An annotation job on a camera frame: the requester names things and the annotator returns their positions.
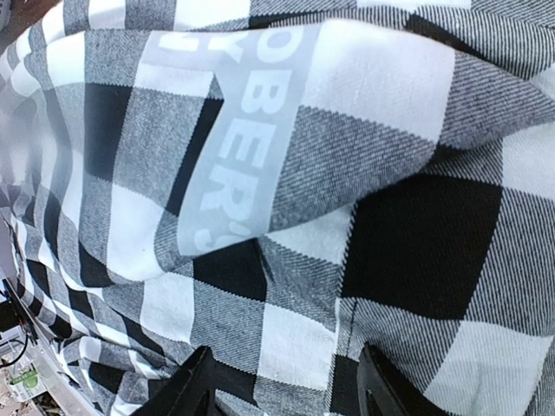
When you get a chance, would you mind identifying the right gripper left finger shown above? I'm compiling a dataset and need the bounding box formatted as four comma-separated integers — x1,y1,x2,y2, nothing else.
142,347,217,416

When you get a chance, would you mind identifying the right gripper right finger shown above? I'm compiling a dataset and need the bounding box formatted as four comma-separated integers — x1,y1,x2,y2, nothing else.
357,343,447,416

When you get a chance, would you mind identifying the black white checkered cloth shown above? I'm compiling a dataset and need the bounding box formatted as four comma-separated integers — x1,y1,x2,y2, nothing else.
1,1,554,415

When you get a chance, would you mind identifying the front aluminium rail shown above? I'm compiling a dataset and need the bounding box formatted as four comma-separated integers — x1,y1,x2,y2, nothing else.
1,300,97,415

